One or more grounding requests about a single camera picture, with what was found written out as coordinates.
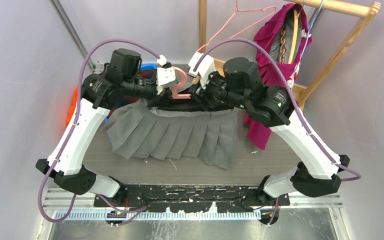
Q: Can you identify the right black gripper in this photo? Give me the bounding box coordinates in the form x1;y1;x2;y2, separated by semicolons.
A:
188;68;249;111

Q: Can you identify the pink plastic clip hanger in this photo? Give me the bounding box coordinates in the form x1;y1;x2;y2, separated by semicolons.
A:
170;66;198;100

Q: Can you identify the grey garment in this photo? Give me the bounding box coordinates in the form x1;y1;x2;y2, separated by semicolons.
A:
103;100;238;169

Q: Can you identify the magenta garment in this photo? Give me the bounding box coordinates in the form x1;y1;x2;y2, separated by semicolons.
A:
243;3;312;150

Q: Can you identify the pink wire hanger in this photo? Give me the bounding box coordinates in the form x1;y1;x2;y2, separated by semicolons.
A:
198;0;280;52

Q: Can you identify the floral white red garment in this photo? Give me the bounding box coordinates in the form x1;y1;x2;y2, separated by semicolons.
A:
282;62;301;90

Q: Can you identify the wooden hanger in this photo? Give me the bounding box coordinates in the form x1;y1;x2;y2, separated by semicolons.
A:
278;8;300;64

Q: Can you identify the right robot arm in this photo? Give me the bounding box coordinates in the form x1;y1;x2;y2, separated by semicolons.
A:
188;53;350;206

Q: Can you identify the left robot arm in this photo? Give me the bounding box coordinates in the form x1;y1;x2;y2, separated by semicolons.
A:
36;48;157;207

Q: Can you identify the blue plastic bin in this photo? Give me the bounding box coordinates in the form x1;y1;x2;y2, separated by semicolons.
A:
104;63;157;123

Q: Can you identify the orange cloth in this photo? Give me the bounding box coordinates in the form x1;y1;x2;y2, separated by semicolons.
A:
65;88;78;126

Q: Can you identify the wooden clothes rack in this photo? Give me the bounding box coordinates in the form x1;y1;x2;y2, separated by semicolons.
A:
198;0;382;119

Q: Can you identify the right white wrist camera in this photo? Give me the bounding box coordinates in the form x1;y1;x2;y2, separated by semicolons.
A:
187;52;216;89

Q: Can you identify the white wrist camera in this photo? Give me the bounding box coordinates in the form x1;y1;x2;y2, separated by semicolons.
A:
187;52;216;89
156;54;178;96

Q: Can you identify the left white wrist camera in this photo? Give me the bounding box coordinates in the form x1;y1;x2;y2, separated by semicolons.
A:
156;54;178;96

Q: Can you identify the blue wire hanger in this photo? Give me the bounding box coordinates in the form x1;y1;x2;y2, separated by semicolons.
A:
301;0;325;57

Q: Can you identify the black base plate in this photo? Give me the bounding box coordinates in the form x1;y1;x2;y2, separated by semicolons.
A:
107;184;291;224

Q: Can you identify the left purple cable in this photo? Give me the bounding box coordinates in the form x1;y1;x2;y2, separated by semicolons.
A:
37;38;166;227

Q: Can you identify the purple cable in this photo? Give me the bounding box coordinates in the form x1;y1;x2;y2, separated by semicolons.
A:
191;37;362;228
37;38;166;227

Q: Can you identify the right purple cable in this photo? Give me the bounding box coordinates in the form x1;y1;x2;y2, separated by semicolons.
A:
191;37;362;228

